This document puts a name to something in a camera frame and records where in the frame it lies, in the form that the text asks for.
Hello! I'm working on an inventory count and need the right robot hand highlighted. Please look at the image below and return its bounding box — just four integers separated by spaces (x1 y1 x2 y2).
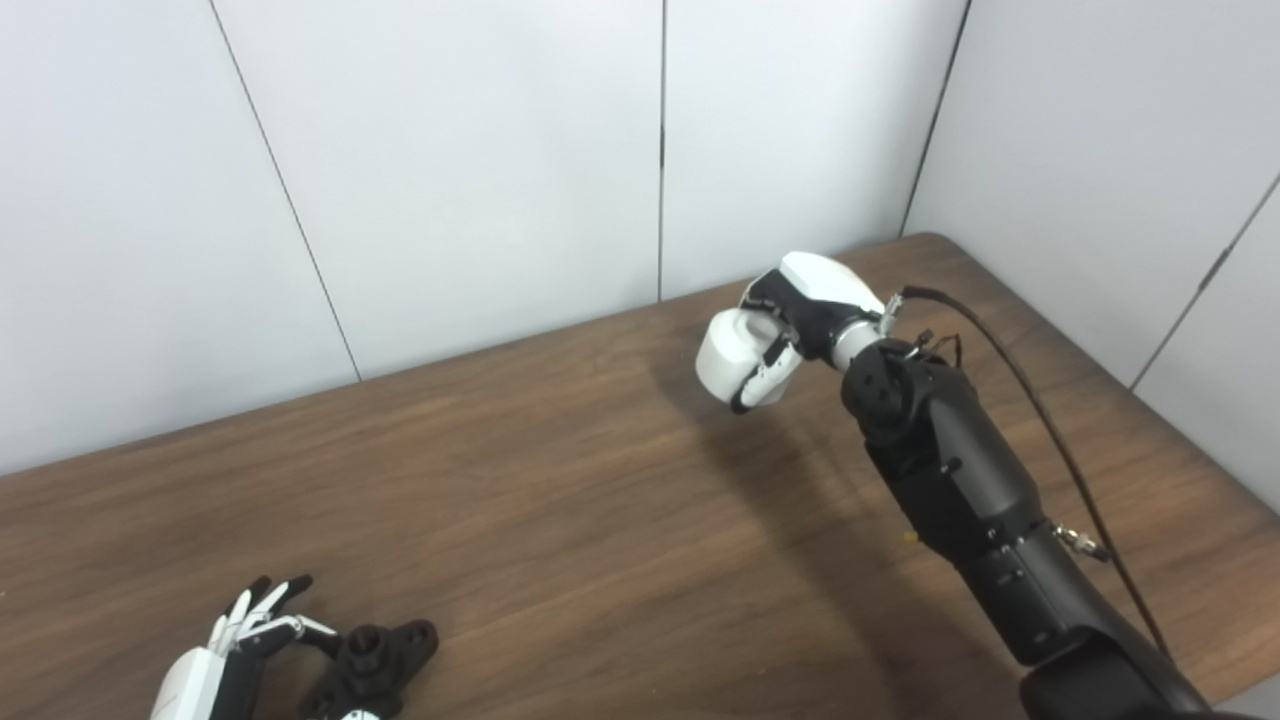
730 251 887 415

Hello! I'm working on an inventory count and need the round white piece with holes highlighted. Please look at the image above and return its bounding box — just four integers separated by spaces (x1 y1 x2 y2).
695 308 786 405

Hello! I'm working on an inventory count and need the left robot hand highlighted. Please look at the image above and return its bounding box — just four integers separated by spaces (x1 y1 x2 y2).
150 573 381 720

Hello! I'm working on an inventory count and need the black flanged holder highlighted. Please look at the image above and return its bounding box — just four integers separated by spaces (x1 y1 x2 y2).
298 619 440 720

